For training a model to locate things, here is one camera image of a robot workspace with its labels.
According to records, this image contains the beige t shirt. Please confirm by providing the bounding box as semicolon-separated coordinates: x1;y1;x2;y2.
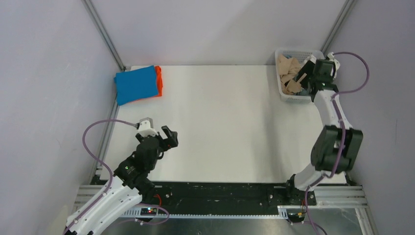
277;54;301;95

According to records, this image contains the corner aluminium post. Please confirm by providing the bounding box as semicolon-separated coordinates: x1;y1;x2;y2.
320;0;357;54
81;0;126;71

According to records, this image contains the folded blue t shirt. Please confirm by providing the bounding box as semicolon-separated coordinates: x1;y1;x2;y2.
114;68;143;106

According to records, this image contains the white plastic basket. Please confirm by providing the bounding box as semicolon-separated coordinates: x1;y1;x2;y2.
275;47;324;104

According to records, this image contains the left corner aluminium post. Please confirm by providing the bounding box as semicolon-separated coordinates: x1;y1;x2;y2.
81;0;126;71

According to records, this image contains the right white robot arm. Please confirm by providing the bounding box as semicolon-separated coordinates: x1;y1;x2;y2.
284;59;364;205

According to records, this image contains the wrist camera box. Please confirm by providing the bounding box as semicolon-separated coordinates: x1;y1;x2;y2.
301;51;340;79
137;117;158;137

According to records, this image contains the right controller board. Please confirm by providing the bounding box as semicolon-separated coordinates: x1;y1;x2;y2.
287;213;305;223

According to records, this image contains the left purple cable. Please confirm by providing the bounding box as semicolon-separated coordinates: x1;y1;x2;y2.
63;119;138;235

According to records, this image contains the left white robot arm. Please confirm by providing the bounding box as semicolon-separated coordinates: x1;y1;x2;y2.
63;124;179;235

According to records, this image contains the folded orange t shirt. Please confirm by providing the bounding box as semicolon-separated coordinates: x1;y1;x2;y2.
139;66;163;100

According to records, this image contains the right corner aluminium post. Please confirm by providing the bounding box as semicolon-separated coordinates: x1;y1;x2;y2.
320;0;357;54

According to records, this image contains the left controller board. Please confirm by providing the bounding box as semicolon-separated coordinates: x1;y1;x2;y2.
140;207;158;216

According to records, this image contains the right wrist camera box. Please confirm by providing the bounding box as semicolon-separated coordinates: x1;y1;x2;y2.
301;51;340;79

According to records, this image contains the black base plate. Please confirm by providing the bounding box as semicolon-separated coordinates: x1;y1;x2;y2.
143;180;317;216

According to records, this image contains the controller board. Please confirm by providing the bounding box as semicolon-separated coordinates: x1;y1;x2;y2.
287;213;305;223
140;207;158;216

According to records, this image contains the aluminium frame rail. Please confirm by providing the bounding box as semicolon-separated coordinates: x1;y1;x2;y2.
65;185;369;221

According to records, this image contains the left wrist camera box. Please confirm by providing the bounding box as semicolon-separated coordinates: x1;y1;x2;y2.
137;117;158;137

